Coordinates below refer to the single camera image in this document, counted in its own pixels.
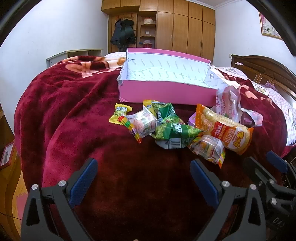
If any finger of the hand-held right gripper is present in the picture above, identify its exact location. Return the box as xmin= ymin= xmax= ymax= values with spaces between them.
xmin=266 ymin=151 xmax=296 ymax=179
xmin=243 ymin=157 xmax=278 ymax=193

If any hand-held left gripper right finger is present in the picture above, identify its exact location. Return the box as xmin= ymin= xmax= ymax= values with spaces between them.
xmin=190 ymin=159 xmax=267 ymax=241

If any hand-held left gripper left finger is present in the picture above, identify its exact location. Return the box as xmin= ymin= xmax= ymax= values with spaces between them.
xmin=20 ymin=158 xmax=99 ymax=241

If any clear packet orange snack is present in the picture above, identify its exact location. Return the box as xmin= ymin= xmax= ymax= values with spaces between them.
xmin=188 ymin=135 xmax=226 ymax=169

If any orange rice cracker packet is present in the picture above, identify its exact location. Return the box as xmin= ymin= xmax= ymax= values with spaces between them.
xmin=195 ymin=104 xmax=254 ymax=155

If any large green snack packet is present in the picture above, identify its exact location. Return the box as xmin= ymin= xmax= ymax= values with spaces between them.
xmin=154 ymin=122 xmax=203 ymax=151

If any white pink snack packet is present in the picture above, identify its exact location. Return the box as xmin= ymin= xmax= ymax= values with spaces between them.
xmin=216 ymin=85 xmax=243 ymax=123

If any small yellow candy packet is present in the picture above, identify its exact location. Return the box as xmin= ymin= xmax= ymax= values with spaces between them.
xmin=109 ymin=103 xmax=132 ymax=125

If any small green snack packet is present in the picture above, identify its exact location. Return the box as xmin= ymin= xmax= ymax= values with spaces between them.
xmin=151 ymin=102 xmax=185 ymax=126

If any clear packet pink snack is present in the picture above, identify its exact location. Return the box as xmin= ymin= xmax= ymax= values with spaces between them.
xmin=117 ymin=108 xmax=158 ymax=143

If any pink cardboard box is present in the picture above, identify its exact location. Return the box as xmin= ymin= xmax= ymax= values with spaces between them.
xmin=116 ymin=47 xmax=219 ymax=107

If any red floral blanket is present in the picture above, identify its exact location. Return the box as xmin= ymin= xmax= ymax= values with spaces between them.
xmin=14 ymin=56 xmax=288 ymax=241

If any red framed board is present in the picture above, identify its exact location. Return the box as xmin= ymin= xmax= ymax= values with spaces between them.
xmin=0 ymin=141 xmax=17 ymax=168

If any wooden headboard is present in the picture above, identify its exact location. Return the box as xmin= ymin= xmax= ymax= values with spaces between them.
xmin=231 ymin=54 xmax=296 ymax=102

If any low open shelf unit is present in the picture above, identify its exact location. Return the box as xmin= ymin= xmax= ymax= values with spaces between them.
xmin=46 ymin=49 xmax=103 ymax=68

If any black hanging jacket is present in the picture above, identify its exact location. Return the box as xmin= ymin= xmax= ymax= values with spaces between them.
xmin=110 ymin=20 xmax=123 ymax=47

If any wooden wardrobe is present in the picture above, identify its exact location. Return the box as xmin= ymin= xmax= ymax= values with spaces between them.
xmin=101 ymin=0 xmax=216 ymax=64

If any dark green hanging jacket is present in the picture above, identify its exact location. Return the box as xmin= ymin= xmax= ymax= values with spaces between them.
xmin=121 ymin=19 xmax=136 ymax=45

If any framed wall picture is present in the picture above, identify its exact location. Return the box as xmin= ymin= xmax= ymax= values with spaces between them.
xmin=258 ymin=10 xmax=284 ymax=40

